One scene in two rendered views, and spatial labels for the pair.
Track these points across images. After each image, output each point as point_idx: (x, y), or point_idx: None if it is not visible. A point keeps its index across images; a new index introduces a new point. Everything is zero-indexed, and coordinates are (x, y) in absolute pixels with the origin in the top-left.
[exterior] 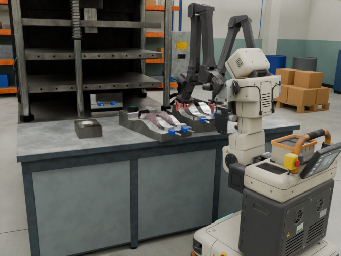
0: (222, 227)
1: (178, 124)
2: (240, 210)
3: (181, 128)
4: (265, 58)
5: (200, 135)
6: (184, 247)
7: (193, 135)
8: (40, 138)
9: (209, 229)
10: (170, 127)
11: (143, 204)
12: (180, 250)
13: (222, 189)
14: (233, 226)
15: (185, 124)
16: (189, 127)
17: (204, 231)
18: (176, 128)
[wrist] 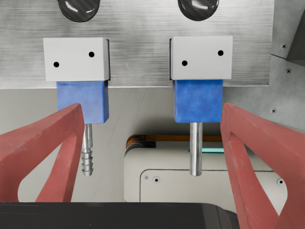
0: (175, 183)
1: (183, 43)
2: (262, 160)
3: (174, 86)
4: None
5: (279, 123)
6: (158, 89)
7: (248, 99)
8: None
9: (150, 173)
10: (75, 75)
11: None
12: (147, 89)
13: None
14: (195, 194)
15: (228, 77)
16: (254, 72)
17: (138, 173)
18: (154, 48)
